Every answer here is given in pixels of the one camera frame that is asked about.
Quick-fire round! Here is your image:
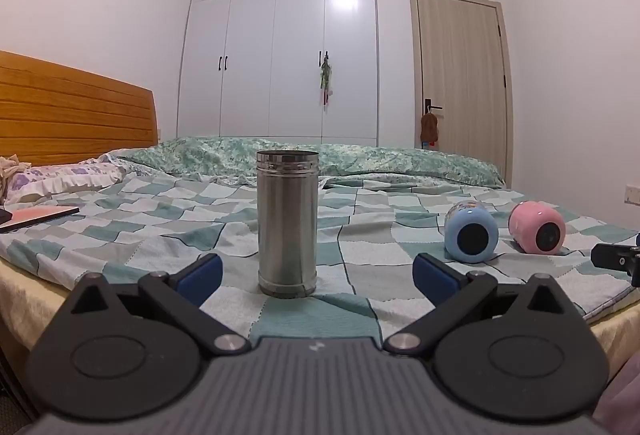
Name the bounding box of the pale yellow bed sheet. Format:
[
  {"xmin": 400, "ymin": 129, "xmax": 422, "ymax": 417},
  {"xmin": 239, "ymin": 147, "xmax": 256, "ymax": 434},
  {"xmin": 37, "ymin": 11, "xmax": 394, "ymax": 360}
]
[{"xmin": 0, "ymin": 255, "xmax": 76, "ymax": 347}]

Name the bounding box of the green floral quilt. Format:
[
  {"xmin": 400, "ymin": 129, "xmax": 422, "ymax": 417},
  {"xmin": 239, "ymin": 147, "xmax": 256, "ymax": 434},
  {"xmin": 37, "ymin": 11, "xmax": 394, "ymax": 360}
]
[{"xmin": 116, "ymin": 136, "xmax": 507, "ymax": 189}]

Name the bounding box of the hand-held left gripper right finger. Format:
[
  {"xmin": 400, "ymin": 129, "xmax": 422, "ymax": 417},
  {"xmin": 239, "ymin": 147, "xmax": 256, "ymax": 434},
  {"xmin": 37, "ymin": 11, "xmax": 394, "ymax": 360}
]
[{"xmin": 383, "ymin": 253, "xmax": 577, "ymax": 357}]

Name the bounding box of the blue cup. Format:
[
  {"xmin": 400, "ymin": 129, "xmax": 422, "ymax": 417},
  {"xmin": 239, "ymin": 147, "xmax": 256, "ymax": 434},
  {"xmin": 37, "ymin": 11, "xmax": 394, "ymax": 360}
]
[{"xmin": 443, "ymin": 202, "xmax": 500, "ymax": 264}]

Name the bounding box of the green hanging ornament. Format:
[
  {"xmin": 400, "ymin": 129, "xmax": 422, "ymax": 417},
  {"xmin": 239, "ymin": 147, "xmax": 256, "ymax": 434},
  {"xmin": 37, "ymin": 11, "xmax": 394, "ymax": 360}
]
[{"xmin": 319, "ymin": 59, "xmax": 334, "ymax": 106}]

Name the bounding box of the beige crumpled cloth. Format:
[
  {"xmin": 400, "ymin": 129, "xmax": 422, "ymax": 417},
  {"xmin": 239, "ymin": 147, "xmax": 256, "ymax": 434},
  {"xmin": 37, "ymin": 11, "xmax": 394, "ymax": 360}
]
[{"xmin": 0, "ymin": 154, "xmax": 35, "ymax": 206}]

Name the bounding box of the pink flat book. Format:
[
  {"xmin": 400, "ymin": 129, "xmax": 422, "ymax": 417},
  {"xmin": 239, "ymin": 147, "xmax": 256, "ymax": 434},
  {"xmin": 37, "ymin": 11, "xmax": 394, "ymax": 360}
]
[{"xmin": 0, "ymin": 206, "xmax": 81, "ymax": 234}]

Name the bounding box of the wooden headboard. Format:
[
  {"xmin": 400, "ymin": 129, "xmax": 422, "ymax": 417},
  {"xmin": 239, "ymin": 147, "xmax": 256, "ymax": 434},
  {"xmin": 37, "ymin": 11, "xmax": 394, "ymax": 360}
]
[{"xmin": 0, "ymin": 50, "xmax": 159, "ymax": 167}]

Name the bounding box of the pink cloth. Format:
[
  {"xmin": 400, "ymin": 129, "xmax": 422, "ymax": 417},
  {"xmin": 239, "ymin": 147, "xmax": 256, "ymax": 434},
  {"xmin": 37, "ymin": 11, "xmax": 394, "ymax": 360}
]
[{"xmin": 593, "ymin": 351, "xmax": 640, "ymax": 435}]

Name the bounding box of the checkered green blanket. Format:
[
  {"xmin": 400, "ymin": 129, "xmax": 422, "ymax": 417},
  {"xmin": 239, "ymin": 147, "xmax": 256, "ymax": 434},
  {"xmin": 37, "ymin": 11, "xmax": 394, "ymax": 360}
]
[{"xmin": 0, "ymin": 172, "xmax": 640, "ymax": 350}]

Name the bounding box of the light wooden door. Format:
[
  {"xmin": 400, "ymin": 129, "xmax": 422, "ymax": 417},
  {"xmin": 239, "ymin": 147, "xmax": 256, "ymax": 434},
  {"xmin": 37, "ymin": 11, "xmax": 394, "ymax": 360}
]
[{"xmin": 408, "ymin": 0, "xmax": 514, "ymax": 184}]

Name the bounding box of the brown hanging pouch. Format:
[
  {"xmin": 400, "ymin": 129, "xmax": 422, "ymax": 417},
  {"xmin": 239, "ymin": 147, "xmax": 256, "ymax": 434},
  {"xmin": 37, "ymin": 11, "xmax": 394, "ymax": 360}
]
[{"xmin": 419, "ymin": 112, "xmax": 441, "ymax": 149}]

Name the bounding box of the purple floral pillow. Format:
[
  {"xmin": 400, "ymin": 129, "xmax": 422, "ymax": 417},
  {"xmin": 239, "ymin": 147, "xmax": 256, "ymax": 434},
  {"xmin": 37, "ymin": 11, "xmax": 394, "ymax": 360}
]
[{"xmin": 4, "ymin": 161, "xmax": 128, "ymax": 205}]

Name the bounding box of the pink cup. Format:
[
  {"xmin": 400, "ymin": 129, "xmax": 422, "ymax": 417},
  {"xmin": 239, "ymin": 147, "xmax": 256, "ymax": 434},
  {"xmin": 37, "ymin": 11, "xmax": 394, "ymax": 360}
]
[{"xmin": 508, "ymin": 200, "xmax": 567, "ymax": 255}]

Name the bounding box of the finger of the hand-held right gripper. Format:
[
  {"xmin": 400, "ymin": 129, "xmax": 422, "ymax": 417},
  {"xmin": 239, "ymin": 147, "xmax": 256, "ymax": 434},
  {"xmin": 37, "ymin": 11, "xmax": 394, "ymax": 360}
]
[{"xmin": 590, "ymin": 231, "xmax": 640, "ymax": 288}]

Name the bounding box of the stainless steel cup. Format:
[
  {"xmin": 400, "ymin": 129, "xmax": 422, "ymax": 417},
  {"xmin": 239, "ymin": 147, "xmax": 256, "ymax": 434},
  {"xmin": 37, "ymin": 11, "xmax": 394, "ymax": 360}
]
[{"xmin": 256, "ymin": 150, "xmax": 320, "ymax": 299}]

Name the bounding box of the white wardrobe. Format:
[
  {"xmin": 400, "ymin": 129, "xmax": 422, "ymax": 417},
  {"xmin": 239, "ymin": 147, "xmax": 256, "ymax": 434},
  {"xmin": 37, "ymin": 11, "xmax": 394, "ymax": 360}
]
[{"xmin": 176, "ymin": 0, "xmax": 379, "ymax": 142}]

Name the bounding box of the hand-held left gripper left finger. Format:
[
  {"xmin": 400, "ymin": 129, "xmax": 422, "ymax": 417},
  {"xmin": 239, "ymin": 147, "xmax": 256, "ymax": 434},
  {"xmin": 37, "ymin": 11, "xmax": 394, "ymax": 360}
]
[{"xmin": 65, "ymin": 253, "xmax": 252, "ymax": 357}]

